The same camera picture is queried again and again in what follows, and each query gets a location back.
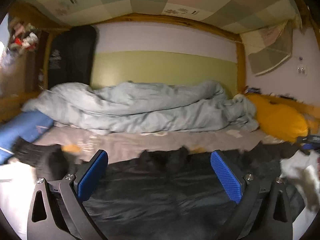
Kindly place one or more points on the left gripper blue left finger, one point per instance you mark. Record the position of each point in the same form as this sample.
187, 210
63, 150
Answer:
88, 175

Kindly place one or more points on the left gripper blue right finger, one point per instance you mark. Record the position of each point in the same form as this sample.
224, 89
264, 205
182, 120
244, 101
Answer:
230, 176

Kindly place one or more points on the black puffer jacket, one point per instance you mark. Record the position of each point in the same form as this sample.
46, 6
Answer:
163, 195

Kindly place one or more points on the grey heart-print bed sheet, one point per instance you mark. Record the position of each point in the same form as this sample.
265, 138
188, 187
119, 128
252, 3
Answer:
83, 144

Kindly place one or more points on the white cloth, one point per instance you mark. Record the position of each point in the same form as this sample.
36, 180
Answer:
301, 171

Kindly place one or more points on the blue pillow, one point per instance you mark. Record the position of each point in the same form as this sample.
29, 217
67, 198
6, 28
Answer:
29, 126

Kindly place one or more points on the light grey-blue duvet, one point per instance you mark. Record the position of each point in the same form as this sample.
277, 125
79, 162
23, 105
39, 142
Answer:
145, 107

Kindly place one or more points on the orange pillow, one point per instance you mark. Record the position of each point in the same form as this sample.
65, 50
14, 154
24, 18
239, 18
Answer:
279, 120

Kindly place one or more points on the black hanging bag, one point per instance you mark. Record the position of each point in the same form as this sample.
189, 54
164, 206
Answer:
71, 56

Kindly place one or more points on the hanging colourful clutter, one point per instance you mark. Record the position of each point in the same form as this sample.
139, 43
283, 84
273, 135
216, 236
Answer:
24, 36

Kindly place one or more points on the patchwork pastel quilt overhead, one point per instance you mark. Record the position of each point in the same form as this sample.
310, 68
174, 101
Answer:
235, 16

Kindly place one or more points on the wooden bunk bed frame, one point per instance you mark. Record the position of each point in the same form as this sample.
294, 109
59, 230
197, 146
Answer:
31, 14

